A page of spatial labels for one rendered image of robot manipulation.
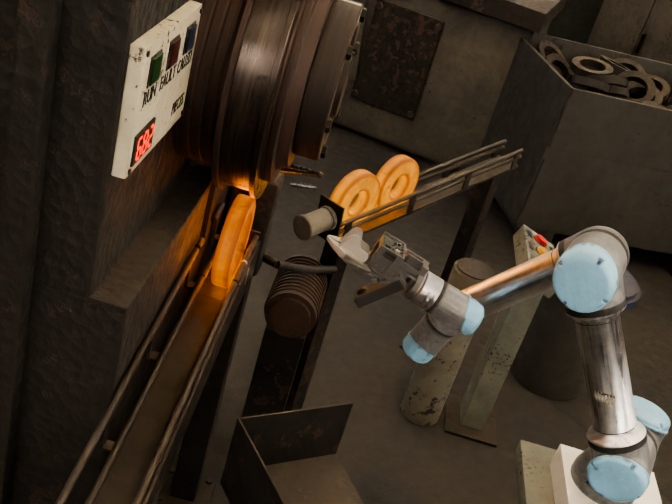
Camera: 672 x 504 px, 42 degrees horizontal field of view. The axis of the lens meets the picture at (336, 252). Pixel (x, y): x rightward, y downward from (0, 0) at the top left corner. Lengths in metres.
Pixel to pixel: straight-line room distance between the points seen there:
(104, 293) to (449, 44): 3.14
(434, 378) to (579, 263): 0.95
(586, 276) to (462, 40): 2.65
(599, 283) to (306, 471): 0.64
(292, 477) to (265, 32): 0.69
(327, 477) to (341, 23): 0.73
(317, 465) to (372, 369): 1.33
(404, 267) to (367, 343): 1.11
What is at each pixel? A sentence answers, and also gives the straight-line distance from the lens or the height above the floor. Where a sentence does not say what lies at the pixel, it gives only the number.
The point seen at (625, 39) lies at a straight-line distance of 5.88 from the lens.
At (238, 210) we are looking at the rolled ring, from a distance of 1.64.
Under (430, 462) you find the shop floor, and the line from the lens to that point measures 2.53.
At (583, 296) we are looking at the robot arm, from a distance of 1.69.
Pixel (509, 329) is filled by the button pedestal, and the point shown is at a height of 0.37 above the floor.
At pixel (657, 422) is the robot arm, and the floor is 0.60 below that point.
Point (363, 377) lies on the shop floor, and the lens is 2.73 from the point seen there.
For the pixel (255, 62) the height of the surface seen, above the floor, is 1.18.
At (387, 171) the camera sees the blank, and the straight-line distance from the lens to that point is 2.16.
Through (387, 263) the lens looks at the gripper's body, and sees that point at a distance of 1.79.
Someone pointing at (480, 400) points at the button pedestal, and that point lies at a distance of 2.63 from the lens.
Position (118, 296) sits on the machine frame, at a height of 0.87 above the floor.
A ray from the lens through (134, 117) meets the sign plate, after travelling 1.14.
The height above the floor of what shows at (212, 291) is 0.66.
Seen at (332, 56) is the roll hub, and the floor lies 1.19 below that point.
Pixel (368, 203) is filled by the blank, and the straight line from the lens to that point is 2.14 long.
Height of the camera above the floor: 1.59
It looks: 28 degrees down
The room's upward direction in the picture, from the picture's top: 17 degrees clockwise
